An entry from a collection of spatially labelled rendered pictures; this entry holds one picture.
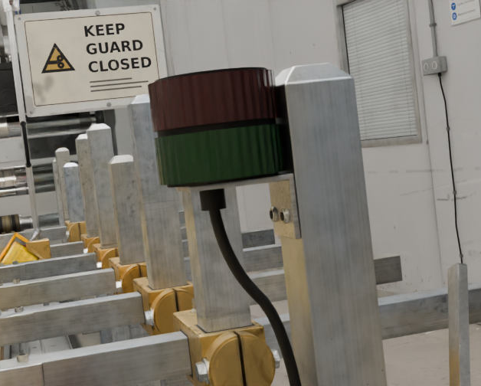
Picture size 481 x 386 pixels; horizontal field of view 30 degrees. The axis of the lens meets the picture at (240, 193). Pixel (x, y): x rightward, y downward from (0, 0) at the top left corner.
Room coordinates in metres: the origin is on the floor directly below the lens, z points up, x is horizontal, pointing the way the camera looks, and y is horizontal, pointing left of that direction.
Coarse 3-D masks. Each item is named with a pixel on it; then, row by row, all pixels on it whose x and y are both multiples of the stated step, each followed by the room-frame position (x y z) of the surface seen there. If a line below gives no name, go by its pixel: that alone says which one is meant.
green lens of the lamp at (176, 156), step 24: (168, 144) 0.40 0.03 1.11; (192, 144) 0.39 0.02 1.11; (216, 144) 0.39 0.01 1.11; (240, 144) 0.39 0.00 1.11; (264, 144) 0.40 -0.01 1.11; (168, 168) 0.40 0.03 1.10; (192, 168) 0.39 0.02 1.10; (216, 168) 0.39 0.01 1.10; (240, 168) 0.39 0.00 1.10; (264, 168) 0.40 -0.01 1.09
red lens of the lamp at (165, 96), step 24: (216, 72) 0.39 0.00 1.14; (240, 72) 0.39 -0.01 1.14; (264, 72) 0.40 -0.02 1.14; (168, 96) 0.40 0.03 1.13; (192, 96) 0.39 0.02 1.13; (216, 96) 0.39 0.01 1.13; (240, 96) 0.39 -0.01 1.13; (264, 96) 0.40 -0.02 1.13; (168, 120) 0.40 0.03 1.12; (192, 120) 0.39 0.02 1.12; (216, 120) 0.39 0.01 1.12
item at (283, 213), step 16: (176, 128) 0.40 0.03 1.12; (192, 128) 0.39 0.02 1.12; (208, 128) 0.39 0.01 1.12; (224, 128) 0.39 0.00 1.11; (256, 176) 0.40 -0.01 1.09; (272, 176) 0.41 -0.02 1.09; (288, 176) 0.41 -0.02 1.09; (208, 192) 0.41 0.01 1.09; (272, 192) 0.44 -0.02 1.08; (288, 192) 0.41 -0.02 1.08; (208, 208) 0.41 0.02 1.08; (272, 208) 0.43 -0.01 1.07; (288, 208) 0.41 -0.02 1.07; (288, 224) 0.42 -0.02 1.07; (224, 240) 0.42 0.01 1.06; (224, 256) 0.42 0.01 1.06; (240, 272) 0.42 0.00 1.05; (256, 288) 0.42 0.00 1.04; (272, 304) 0.42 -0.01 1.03; (272, 320) 0.42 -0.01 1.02; (288, 352) 0.42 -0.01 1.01; (288, 368) 0.42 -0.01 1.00
